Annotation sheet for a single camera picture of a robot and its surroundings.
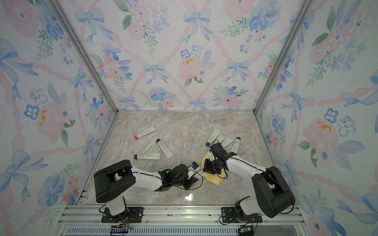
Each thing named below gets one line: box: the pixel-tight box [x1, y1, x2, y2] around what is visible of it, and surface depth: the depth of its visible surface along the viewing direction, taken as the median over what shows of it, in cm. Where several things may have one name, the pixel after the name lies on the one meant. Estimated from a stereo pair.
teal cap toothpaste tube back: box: [217, 134, 225, 144], surface depth 105 cm
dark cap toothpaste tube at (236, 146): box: [231, 136, 241, 154], surface depth 100 cm
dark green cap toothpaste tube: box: [205, 128, 222, 147], surface depth 104 cm
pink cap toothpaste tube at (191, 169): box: [187, 162, 199, 180], surface depth 77 cm
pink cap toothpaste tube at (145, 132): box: [133, 125, 157, 141], surface depth 108 cm
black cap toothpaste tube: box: [156, 138, 175, 160], surface depth 98 cm
